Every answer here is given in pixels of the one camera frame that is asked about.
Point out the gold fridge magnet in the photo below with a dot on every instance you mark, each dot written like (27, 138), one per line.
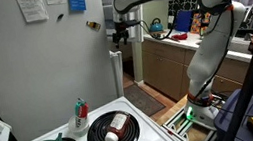
(93, 25)

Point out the white lower fridge door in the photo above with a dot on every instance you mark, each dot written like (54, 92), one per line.
(118, 71)

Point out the metal sink faucet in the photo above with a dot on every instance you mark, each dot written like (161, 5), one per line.
(250, 15)

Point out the red cloth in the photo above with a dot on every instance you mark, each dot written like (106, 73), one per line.
(180, 36)

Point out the large white paper sheet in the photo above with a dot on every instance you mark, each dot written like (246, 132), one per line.
(32, 7)

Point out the dark teal dish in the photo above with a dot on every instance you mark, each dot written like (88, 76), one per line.
(157, 36)

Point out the brown wooden kitchen cabinets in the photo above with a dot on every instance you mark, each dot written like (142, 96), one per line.
(163, 71)

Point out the large black coil burner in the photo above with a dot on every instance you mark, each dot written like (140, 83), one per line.
(97, 135)

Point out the colourful patterned item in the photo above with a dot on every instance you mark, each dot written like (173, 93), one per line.
(197, 22)

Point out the dark floor rug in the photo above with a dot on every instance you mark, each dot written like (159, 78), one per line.
(142, 100)

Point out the white wall outlet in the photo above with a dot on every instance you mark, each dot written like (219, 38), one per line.
(171, 19)

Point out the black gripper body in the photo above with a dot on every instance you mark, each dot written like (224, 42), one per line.
(121, 30)

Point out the plastic tub with red label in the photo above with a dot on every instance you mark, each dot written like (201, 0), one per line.
(79, 123)

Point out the black fridge magnet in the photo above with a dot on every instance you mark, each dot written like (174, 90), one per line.
(60, 16)

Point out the teal kettle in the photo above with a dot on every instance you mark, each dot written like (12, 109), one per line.
(156, 26)

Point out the wooden trivet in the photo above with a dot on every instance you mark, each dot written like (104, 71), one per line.
(158, 32)

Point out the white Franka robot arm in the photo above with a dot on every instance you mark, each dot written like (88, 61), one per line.
(211, 51)

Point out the grey refrigerator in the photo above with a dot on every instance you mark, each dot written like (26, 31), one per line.
(31, 67)

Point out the white kitchen countertop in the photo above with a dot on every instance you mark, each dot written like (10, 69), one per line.
(193, 41)

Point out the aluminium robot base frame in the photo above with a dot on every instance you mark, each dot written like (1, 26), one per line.
(178, 126)

